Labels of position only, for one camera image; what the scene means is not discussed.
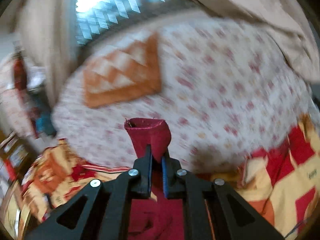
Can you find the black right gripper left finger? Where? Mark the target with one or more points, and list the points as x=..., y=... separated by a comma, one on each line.
x=101, y=210

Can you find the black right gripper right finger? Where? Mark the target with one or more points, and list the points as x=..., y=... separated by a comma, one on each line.
x=213, y=210

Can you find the dark red garment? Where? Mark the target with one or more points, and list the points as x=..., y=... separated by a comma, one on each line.
x=152, y=174

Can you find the red cream orange love blanket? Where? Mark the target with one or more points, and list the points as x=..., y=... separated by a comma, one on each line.
x=281, y=184

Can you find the blue bag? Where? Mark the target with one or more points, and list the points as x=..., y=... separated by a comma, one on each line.
x=44, y=125

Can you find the white floral bedsheet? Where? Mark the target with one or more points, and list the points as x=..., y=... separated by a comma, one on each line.
x=226, y=92

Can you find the orange checkered pillow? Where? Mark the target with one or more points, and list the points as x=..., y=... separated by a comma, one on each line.
x=124, y=74

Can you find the beige curtain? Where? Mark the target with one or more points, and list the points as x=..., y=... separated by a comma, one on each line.
x=285, y=22

